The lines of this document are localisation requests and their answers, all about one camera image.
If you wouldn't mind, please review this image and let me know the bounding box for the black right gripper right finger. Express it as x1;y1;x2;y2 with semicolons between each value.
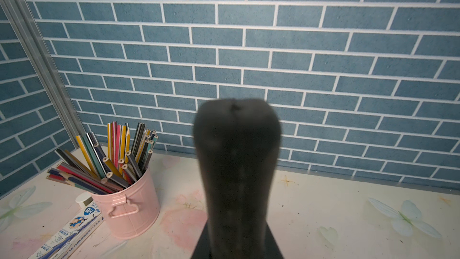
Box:
264;224;284;259

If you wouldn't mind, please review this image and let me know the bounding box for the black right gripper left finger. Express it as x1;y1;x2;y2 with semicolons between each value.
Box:
191;222;210;259

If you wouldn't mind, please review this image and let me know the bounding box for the red black claw hammer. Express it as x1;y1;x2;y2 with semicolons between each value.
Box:
193;98;281;259

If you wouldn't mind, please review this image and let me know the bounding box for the pink metal pencil bucket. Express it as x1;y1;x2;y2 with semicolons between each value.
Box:
92;169;160;239

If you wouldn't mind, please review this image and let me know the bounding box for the white blue pencil box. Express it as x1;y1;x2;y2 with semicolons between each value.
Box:
29;202;104;259

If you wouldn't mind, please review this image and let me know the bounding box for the bundle of coloured pencils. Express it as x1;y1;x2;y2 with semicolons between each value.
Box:
46;121;158;195

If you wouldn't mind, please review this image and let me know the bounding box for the aluminium corner post left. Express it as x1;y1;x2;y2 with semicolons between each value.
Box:
1;0;85;148

